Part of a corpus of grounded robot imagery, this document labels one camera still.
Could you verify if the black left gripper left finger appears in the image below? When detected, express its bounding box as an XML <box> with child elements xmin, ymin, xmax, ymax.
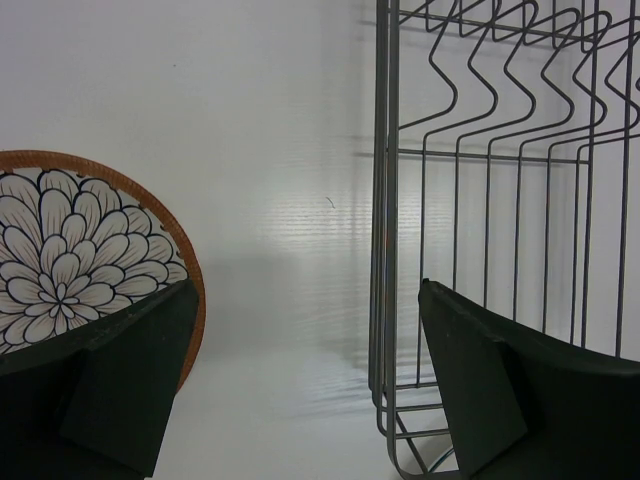
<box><xmin>1</xmin><ymin>280</ymin><xmax>199</xmax><ymax>479</ymax></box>

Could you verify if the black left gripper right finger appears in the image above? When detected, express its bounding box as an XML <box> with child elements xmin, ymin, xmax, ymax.
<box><xmin>419</xmin><ymin>279</ymin><xmax>639</xmax><ymax>479</ymax></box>

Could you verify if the floral plate with brown rim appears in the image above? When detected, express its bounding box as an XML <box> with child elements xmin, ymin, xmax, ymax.
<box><xmin>1</xmin><ymin>150</ymin><xmax>206</xmax><ymax>381</ymax></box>

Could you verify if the grey wire dish rack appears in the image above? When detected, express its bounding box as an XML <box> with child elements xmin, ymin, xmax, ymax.
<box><xmin>368</xmin><ymin>1</ymin><xmax>639</xmax><ymax>479</ymax></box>

